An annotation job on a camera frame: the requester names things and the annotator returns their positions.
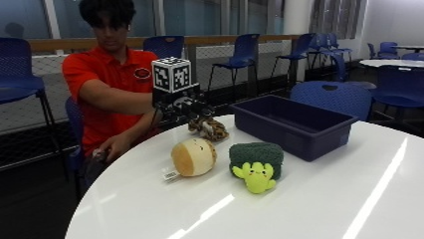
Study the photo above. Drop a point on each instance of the brown spotted plush toy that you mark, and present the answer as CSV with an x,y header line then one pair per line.
x,y
211,127

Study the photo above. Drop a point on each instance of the white cube with black markers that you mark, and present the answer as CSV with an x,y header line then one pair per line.
x,y
172,74

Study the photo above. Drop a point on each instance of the round beige plush toy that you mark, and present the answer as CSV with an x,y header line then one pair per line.
x,y
193,156

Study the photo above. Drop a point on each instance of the blue chair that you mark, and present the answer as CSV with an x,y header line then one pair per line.
x,y
386,49
297,49
399,86
334,98
21,76
329,46
164,46
241,56

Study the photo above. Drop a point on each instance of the green broccoli plush toy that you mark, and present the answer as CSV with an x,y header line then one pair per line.
x,y
256,159

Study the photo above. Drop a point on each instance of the the person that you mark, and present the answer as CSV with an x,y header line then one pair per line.
x,y
111,86

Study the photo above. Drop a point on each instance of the wooden railing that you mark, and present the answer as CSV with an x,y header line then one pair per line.
x,y
212,40

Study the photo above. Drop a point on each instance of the navy plastic bin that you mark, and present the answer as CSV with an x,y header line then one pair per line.
x,y
305,132

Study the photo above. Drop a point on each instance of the white column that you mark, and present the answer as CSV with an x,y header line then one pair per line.
x,y
297,16

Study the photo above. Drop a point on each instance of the white round table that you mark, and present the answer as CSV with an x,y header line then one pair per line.
x,y
411,47
389,63

